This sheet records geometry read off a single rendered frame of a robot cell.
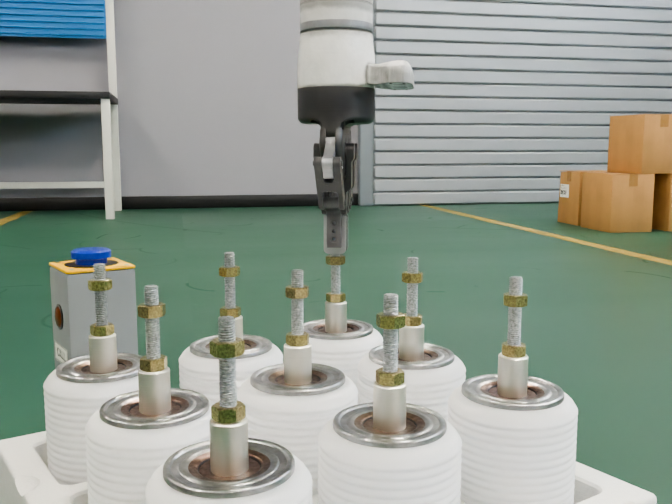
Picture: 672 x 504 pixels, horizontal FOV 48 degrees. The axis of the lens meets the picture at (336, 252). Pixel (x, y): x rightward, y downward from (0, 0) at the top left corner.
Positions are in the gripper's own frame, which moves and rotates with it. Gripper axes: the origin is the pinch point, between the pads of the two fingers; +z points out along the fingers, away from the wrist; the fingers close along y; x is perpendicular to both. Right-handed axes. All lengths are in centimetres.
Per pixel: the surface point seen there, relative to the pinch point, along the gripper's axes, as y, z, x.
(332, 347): 4.5, 10.5, 0.3
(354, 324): -1.7, 9.7, 1.7
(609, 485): 17.0, 17.0, 23.4
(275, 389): 20.1, 9.6, -1.9
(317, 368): 14.2, 9.6, 0.4
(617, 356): -85, 35, 48
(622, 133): -342, -16, 106
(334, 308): 1.1, 7.4, 0.0
